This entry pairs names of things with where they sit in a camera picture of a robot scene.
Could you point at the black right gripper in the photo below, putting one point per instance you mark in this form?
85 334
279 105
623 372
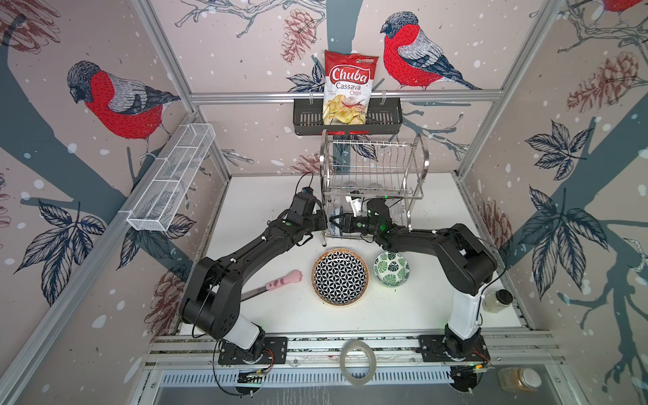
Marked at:
348 220

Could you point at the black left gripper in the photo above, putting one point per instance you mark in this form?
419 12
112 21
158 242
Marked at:
322 220

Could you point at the blue floral white bowl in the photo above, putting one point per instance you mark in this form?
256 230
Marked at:
335 219

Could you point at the steel two-tier dish rack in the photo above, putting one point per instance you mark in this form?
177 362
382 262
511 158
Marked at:
373 167

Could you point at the white patterned plate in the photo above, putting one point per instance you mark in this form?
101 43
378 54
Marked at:
340 277

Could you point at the green leaf pattern cup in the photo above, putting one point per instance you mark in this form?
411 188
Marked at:
391 269

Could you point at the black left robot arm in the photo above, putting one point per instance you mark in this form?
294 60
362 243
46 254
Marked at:
212 295

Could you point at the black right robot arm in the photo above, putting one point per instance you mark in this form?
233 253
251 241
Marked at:
466 262

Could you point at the pink cat paw knife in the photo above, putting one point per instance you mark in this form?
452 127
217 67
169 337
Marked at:
293 277

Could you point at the Chuba cassava chips bag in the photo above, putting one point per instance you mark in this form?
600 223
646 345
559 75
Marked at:
347 89

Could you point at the grey tape roll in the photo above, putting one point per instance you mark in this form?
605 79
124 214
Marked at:
349 359

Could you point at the small jar black lid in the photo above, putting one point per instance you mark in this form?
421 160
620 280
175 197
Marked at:
498 300

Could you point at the glass jar white lid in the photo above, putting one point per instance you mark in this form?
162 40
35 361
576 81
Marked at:
519 379

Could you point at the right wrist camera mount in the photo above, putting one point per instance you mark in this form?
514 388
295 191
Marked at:
355 204

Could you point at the black wall shelf basket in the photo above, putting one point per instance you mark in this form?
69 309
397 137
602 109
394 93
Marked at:
383 118

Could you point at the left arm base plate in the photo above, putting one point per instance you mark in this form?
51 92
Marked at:
270 351

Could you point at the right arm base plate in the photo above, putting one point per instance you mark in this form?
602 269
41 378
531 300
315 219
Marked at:
438 348

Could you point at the white wire mesh basket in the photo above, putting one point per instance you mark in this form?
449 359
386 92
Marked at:
161 200

